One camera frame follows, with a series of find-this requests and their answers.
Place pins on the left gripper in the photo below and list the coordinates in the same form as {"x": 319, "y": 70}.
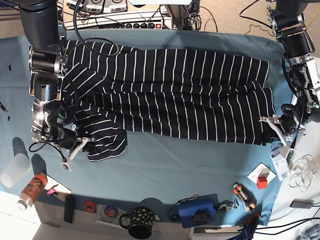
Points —
{"x": 279, "y": 131}

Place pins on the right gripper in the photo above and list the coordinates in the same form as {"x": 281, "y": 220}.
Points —
{"x": 45, "y": 128}

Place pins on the navy white striped t-shirt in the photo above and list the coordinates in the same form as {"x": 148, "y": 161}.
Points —
{"x": 180, "y": 93}

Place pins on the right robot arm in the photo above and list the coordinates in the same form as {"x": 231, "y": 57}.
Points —
{"x": 43, "y": 26}

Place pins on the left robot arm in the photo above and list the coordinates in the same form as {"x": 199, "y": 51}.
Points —
{"x": 290, "y": 30}

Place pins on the clear plastic package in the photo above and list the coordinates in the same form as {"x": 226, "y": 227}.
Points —
{"x": 280, "y": 163}

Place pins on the white paper sheet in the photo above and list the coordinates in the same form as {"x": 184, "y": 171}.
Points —
{"x": 60, "y": 188}

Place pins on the pink toy figure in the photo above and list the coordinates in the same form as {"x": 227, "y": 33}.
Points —
{"x": 52, "y": 190}

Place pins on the white paper card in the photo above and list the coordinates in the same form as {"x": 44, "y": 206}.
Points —
{"x": 261, "y": 171}

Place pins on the black remote control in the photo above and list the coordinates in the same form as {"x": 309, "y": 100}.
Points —
{"x": 69, "y": 207}

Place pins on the orange labelled bottle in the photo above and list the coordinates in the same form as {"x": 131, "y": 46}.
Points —
{"x": 32, "y": 191}

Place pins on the red cube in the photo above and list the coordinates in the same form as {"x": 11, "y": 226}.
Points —
{"x": 261, "y": 182}

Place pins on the translucent plastic cup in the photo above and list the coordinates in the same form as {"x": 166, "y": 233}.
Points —
{"x": 18, "y": 167}

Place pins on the orange tape roll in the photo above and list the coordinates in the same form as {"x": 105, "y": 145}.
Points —
{"x": 90, "y": 207}

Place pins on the orange black utility knife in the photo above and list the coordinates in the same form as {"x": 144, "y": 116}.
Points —
{"x": 247, "y": 203}

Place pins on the purple tape roll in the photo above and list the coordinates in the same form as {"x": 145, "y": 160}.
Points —
{"x": 111, "y": 211}

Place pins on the teal tablecloth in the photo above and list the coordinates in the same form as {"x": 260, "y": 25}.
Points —
{"x": 154, "y": 171}

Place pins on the metal keyring clip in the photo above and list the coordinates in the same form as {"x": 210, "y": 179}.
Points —
{"x": 227, "y": 206}

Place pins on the black mug yellow pattern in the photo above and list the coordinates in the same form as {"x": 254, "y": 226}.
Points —
{"x": 138, "y": 223}

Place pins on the blue box with knob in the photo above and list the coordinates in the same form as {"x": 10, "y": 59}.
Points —
{"x": 196, "y": 212}

